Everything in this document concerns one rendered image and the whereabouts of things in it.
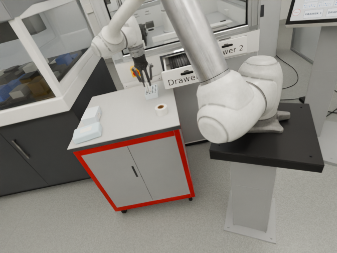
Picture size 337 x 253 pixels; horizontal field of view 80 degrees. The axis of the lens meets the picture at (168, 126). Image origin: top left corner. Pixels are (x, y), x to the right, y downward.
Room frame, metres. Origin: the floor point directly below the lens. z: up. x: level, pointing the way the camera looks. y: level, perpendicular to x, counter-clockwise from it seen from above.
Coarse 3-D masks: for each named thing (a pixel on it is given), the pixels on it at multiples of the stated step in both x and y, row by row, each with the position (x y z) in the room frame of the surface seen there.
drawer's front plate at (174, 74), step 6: (186, 66) 1.13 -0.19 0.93; (162, 72) 1.14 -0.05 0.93; (168, 72) 1.13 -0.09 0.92; (174, 72) 1.13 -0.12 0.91; (180, 72) 1.12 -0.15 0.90; (162, 78) 1.13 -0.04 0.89; (168, 78) 1.13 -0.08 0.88; (174, 78) 1.13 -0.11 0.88; (180, 78) 1.12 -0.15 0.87; (192, 78) 1.12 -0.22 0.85; (168, 84) 1.13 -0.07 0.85; (174, 84) 1.13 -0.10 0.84; (180, 84) 1.12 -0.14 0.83; (186, 84) 1.12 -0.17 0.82
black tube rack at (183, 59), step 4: (172, 56) 1.44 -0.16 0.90; (176, 56) 1.42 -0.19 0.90; (180, 56) 1.40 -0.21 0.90; (184, 56) 1.38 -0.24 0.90; (172, 60) 1.37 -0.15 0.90; (176, 60) 1.35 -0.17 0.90; (180, 60) 1.32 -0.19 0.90; (184, 60) 1.30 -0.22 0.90; (188, 60) 1.28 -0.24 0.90; (172, 64) 1.29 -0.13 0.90; (176, 64) 1.27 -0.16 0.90; (180, 64) 1.25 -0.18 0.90; (184, 64) 1.24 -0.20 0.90
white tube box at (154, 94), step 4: (156, 84) 1.29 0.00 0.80; (148, 88) 1.26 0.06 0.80; (152, 88) 1.25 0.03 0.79; (156, 88) 1.23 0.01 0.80; (148, 92) 1.20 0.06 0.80; (152, 92) 1.19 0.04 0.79; (156, 92) 1.17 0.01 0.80; (148, 96) 1.18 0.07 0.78; (152, 96) 1.17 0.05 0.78; (156, 96) 1.17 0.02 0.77
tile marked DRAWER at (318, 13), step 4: (304, 12) 1.23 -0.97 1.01; (308, 12) 1.21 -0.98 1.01; (312, 12) 1.20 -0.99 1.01; (316, 12) 1.18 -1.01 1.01; (320, 12) 1.17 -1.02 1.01; (304, 16) 1.21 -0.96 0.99; (308, 16) 1.20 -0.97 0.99; (312, 16) 1.18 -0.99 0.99; (316, 16) 1.17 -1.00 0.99; (320, 16) 1.15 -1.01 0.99
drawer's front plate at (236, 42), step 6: (246, 36) 1.35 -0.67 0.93; (222, 42) 1.37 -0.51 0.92; (228, 42) 1.36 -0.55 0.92; (234, 42) 1.36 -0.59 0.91; (240, 42) 1.36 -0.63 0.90; (246, 42) 1.35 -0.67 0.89; (222, 48) 1.37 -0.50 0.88; (228, 48) 1.36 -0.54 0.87; (240, 48) 1.36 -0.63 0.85; (246, 48) 1.35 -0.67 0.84; (228, 54) 1.36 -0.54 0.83; (234, 54) 1.36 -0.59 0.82
